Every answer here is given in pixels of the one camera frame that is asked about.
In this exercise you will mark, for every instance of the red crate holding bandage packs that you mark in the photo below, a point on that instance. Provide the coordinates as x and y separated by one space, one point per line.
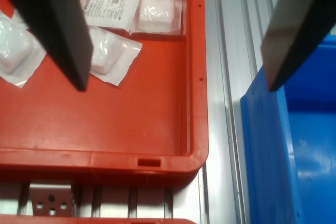
118 119

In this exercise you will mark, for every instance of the clear-wrapped white bandage pack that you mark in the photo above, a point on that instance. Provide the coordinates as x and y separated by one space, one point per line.
155 11
13 51
113 56

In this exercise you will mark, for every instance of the red crate holding medical supplies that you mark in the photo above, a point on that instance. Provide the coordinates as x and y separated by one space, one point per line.
78 221

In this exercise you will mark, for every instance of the open-front blue plastic bin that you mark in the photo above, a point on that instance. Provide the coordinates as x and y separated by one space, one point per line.
262 142

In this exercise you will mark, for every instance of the perforated metal bracket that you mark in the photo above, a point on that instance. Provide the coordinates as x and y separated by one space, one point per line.
60 191

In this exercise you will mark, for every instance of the printed white bandage pack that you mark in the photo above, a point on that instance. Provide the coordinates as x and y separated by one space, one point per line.
110 3

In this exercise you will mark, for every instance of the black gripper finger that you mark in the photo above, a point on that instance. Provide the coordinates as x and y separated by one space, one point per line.
302 24
57 24

